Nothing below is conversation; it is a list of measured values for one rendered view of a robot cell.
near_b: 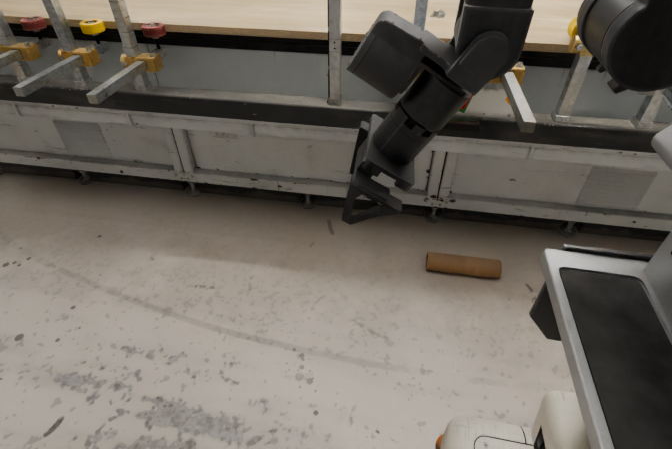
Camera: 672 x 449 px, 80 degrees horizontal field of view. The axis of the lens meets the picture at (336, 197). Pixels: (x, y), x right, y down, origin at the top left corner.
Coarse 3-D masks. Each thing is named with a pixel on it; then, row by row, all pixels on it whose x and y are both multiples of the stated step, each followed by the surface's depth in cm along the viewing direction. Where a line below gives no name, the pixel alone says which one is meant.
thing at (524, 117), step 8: (512, 72) 125; (504, 80) 123; (512, 80) 120; (504, 88) 122; (512, 88) 115; (520, 88) 115; (512, 96) 112; (520, 96) 111; (512, 104) 112; (520, 104) 107; (520, 112) 104; (528, 112) 104; (520, 120) 103; (528, 120) 100; (520, 128) 102; (528, 128) 101
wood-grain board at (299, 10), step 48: (0, 0) 179; (96, 0) 179; (144, 0) 179; (192, 0) 179; (240, 0) 179; (288, 0) 179; (384, 0) 179; (432, 0) 179; (576, 0) 179; (528, 48) 136
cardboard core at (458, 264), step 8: (432, 256) 170; (440, 256) 170; (448, 256) 170; (456, 256) 170; (464, 256) 170; (432, 264) 169; (440, 264) 169; (448, 264) 168; (456, 264) 168; (464, 264) 167; (472, 264) 167; (480, 264) 167; (488, 264) 167; (496, 264) 166; (448, 272) 171; (456, 272) 169; (464, 272) 168; (472, 272) 168; (480, 272) 167; (488, 272) 166; (496, 272) 166
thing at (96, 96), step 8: (136, 64) 141; (144, 64) 143; (120, 72) 135; (128, 72) 135; (136, 72) 139; (112, 80) 130; (120, 80) 132; (128, 80) 136; (96, 88) 125; (104, 88) 125; (112, 88) 128; (88, 96) 122; (96, 96) 122; (104, 96) 125
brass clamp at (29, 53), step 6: (0, 48) 150; (6, 48) 149; (12, 48) 149; (18, 48) 148; (24, 48) 148; (30, 48) 149; (36, 48) 152; (0, 54) 151; (24, 54) 150; (30, 54) 150; (36, 54) 152; (24, 60) 151; (30, 60) 151
